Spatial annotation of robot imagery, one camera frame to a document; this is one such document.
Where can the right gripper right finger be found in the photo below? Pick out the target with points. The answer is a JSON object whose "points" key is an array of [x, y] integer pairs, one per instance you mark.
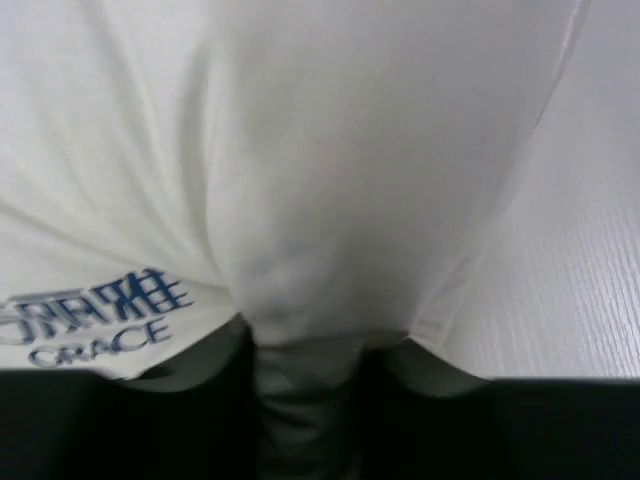
{"points": [[422, 418]]}

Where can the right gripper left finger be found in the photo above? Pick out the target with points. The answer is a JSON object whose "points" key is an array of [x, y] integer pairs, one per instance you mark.
{"points": [[190, 417]]}

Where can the white pillow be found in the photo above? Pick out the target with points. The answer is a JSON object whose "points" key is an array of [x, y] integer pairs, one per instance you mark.
{"points": [[321, 170]]}

